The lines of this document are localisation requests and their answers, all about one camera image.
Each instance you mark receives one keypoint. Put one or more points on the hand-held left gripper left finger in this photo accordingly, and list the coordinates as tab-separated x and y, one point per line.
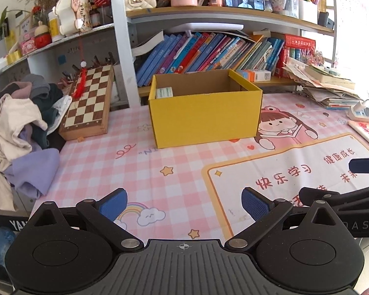
113	202

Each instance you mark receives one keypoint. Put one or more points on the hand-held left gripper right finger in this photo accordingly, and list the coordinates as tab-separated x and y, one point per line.
255	202

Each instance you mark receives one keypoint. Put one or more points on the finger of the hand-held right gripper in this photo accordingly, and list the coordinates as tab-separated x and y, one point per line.
366	166
316	193

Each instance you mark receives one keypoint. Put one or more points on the yellow cardboard box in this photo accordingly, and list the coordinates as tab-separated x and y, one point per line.
203	119

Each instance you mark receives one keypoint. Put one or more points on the white power strip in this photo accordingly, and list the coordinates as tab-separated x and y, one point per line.
361	112

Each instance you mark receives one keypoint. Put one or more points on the pink checkered desk mat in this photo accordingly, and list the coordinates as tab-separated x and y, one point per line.
172	175

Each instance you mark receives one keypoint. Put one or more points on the pile of papers and books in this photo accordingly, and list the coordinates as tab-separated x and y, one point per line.
323	86

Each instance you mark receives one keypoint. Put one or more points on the wooden folding chessboard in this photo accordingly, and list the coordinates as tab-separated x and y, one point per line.
86	107

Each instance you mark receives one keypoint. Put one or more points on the black case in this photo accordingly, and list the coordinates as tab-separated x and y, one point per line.
9	218

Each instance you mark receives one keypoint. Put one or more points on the red tassel ornament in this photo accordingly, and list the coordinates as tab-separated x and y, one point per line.
80	86

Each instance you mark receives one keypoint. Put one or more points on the pile of clothes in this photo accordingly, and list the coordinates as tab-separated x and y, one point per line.
15	126

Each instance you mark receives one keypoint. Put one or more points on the white and orange carton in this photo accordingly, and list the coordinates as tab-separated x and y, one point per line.
253	75

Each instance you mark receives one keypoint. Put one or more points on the thick red dictionary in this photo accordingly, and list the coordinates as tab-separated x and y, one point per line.
295	52

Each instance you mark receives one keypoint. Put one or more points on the white and wood bookshelf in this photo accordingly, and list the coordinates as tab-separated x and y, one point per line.
123	52

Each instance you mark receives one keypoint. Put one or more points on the row of colourful books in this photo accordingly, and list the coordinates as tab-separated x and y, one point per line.
203	55

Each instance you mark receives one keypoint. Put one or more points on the grey white paper booklet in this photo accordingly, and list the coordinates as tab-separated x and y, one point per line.
147	44

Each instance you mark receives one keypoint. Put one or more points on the white storage container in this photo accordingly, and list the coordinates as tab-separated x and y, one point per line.
308	11

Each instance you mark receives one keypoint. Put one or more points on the pink printed box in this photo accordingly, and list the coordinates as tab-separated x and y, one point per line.
27	47

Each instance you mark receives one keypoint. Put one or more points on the red round jar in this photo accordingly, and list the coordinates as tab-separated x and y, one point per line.
42	37

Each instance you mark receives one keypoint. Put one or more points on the white light bar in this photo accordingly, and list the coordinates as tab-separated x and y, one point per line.
206	27

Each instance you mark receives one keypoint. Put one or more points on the patterned pen cup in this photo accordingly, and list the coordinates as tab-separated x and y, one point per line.
276	4

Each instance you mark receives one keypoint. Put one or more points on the white bottle yellow label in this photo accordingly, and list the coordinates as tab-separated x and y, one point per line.
55	27

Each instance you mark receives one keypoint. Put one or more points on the small brown bottle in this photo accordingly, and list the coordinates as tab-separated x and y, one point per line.
95	17

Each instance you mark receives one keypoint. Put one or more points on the white plush animal toy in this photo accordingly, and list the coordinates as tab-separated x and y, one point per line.
70	12

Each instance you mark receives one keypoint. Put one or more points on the smartphone with lit screen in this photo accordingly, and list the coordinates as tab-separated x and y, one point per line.
244	0

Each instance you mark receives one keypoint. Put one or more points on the green potted plant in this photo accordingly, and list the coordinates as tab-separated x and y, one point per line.
4	24

